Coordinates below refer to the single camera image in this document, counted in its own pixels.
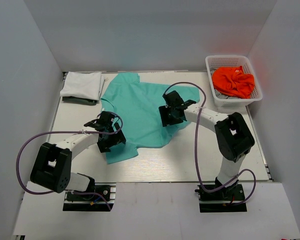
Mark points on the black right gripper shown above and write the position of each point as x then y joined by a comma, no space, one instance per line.
164,110

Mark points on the folded white t shirt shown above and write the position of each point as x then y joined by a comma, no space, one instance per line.
83,85

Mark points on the grey t shirt in basket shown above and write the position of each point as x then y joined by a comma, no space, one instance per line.
222,96

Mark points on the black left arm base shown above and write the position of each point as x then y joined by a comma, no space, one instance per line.
99,197

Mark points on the teal t shirt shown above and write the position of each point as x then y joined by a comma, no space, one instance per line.
137,103

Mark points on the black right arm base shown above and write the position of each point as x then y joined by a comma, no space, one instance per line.
222,201

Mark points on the white plastic basket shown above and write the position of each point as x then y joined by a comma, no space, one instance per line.
217,61

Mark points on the folded dark green t shirt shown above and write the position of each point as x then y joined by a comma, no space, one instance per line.
79,101

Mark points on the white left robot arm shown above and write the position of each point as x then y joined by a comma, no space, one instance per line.
53,164

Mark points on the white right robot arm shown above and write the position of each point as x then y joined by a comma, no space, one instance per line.
233,136

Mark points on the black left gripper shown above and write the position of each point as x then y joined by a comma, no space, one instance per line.
118,138

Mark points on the orange t shirt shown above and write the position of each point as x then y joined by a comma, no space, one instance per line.
232,81

